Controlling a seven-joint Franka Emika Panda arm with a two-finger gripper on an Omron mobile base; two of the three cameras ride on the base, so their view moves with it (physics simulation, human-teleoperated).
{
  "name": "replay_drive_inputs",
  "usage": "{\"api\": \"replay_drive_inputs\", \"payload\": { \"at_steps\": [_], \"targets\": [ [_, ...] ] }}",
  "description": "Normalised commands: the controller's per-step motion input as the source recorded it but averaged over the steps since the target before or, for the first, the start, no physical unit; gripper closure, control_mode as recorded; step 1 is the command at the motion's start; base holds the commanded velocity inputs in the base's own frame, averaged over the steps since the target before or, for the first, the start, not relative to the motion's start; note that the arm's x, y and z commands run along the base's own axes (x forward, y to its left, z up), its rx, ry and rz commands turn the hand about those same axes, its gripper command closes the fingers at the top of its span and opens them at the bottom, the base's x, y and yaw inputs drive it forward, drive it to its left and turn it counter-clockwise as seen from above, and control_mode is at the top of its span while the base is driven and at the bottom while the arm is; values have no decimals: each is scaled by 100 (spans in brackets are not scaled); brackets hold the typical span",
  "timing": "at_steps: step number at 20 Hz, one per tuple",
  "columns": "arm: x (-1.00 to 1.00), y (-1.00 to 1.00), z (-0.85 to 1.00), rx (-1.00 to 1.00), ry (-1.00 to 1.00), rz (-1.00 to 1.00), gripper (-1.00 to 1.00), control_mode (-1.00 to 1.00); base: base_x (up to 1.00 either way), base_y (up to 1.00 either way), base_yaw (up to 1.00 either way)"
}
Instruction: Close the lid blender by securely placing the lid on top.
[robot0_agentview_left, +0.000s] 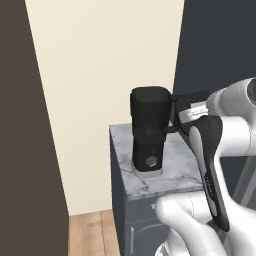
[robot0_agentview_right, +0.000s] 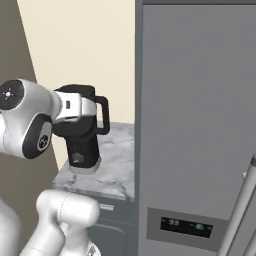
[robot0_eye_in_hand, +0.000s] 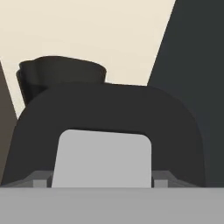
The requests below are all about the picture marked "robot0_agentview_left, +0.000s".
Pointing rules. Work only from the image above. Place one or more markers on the dark brown tall cabinet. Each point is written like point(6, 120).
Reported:
point(26, 140)

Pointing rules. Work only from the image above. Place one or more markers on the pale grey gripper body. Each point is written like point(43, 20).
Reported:
point(195, 114)

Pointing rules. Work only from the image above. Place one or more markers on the dark grey counter cabinet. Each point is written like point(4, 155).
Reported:
point(118, 200)

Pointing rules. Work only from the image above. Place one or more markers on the dark grey drawer front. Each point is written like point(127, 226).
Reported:
point(140, 210)

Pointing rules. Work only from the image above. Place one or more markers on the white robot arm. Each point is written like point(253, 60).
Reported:
point(238, 140)

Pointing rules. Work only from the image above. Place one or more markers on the dark grey cupboard door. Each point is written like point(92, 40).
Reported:
point(148, 241)

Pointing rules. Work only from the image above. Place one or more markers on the dark grey tall cabinet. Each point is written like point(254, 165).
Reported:
point(216, 40)

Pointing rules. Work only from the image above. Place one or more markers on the black blender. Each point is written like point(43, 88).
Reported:
point(148, 110)

